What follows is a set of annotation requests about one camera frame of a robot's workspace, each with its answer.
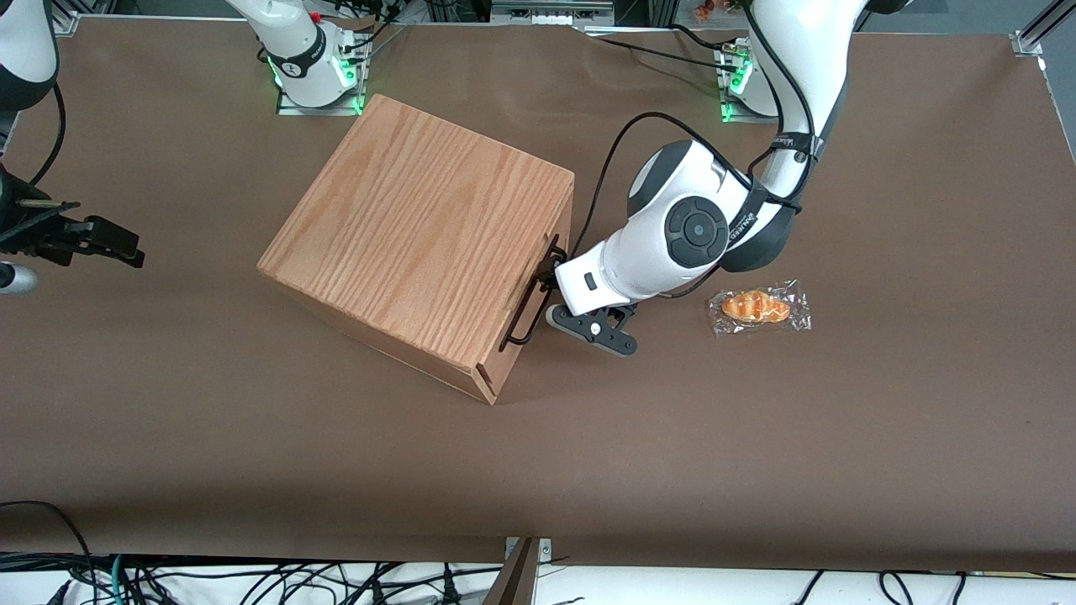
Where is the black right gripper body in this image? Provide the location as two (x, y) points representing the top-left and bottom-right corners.
(0, 164), (82, 255)

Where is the wooden drawer with black handle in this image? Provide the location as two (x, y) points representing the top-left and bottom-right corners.
(477, 234), (569, 404)

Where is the oak wood drawer cabinet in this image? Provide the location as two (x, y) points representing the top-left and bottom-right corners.
(257, 93), (576, 406)

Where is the bread roll in clear wrapper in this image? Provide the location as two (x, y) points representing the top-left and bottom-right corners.
(706, 280), (813, 338)

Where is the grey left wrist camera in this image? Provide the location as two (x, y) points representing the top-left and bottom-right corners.
(546, 302), (639, 360)

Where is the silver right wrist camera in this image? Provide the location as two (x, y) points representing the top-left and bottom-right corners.
(0, 263), (40, 296)

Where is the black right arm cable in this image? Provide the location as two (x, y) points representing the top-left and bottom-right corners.
(29, 84), (67, 187)

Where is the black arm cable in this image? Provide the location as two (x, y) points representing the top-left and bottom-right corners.
(570, 0), (829, 302)
(29, 84), (67, 187)

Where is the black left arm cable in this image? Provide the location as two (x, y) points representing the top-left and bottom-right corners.
(570, 0), (829, 302)

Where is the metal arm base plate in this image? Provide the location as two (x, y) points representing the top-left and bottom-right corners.
(276, 84), (366, 118)
(720, 97), (778, 125)

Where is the black cable across table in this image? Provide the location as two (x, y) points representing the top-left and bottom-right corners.
(576, 25), (734, 73)

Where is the metal table edge bracket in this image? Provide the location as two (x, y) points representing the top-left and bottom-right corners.
(503, 536), (554, 605)

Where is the black looped floor cable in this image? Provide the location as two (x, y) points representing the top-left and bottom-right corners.
(0, 501), (96, 605)

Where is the aluminium frame rail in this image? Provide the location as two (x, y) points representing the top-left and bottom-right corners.
(1021, 0), (1076, 51)

